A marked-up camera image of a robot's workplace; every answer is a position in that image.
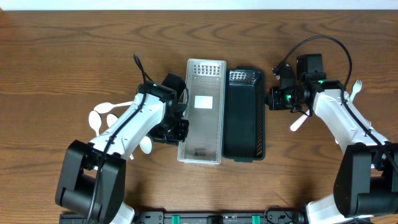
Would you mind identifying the black plastic basket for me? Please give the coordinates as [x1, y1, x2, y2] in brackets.
[222, 67, 266, 162]

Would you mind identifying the clear plastic basket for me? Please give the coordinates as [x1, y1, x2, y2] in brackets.
[177, 58, 226, 165]

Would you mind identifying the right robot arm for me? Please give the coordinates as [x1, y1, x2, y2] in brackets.
[265, 54, 397, 223]

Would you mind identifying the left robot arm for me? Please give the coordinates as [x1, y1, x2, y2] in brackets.
[55, 81, 189, 223]

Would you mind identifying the white spoon top horizontal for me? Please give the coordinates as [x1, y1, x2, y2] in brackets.
[93, 101, 132, 114]

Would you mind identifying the right black cable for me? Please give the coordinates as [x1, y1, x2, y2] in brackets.
[273, 35, 398, 175]

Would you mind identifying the black cable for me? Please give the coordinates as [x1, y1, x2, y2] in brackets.
[83, 53, 190, 224]
[273, 35, 398, 175]

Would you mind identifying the left black cable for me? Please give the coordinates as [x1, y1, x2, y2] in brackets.
[83, 53, 190, 224]

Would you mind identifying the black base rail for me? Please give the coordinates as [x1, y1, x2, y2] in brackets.
[58, 210, 308, 224]

